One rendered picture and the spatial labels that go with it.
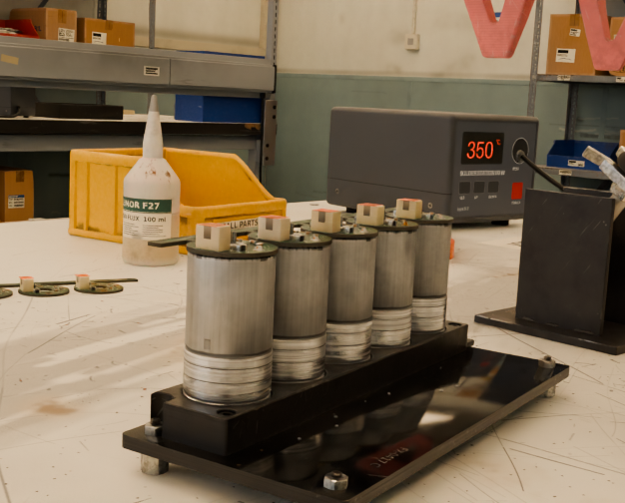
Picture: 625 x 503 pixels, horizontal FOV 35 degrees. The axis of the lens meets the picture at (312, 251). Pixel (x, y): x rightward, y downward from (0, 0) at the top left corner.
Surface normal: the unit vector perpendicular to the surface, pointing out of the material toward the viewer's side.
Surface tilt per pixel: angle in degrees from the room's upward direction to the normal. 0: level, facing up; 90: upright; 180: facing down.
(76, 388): 0
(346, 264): 90
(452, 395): 0
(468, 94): 90
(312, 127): 90
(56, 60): 90
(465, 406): 0
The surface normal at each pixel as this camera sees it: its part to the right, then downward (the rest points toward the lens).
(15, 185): 0.81, 0.13
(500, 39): -0.71, 0.24
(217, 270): -0.27, 0.14
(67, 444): 0.05, -0.99
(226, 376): 0.07, 0.16
